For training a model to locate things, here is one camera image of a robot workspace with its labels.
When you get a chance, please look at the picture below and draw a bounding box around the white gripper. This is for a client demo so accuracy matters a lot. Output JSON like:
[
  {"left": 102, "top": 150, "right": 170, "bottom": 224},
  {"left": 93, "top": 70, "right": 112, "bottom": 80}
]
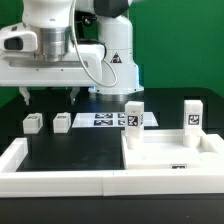
[{"left": 0, "top": 23, "right": 106, "bottom": 105}]

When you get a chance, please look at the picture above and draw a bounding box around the white square table top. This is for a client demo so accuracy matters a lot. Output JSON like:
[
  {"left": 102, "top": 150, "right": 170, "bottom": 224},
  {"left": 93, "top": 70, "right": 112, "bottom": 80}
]
[{"left": 121, "top": 129, "right": 224, "bottom": 170}]

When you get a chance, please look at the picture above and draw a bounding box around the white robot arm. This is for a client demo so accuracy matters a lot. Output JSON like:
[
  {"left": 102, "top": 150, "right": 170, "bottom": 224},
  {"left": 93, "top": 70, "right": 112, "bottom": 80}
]
[{"left": 0, "top": 0, "right": 143, "bottom": 101}]

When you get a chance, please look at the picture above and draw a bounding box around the white sheet with tags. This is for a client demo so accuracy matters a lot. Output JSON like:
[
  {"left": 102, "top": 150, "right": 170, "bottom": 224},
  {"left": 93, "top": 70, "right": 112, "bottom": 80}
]
[{"left": 71, "top": 112, "right": 159, "bottom": 128}]

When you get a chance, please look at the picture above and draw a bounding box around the white U-shaped obstacle fence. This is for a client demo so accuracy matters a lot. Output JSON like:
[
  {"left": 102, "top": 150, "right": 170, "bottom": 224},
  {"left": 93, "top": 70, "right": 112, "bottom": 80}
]
[{"left": 0, "top": 138, "right": 224, "bottom": 197}]

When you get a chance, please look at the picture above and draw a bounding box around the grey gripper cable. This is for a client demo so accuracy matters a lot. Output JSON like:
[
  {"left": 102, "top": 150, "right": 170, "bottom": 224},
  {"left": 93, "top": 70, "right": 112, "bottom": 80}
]
[{"left": 70, "top": 0, "right": 119, "bottom": 89}]

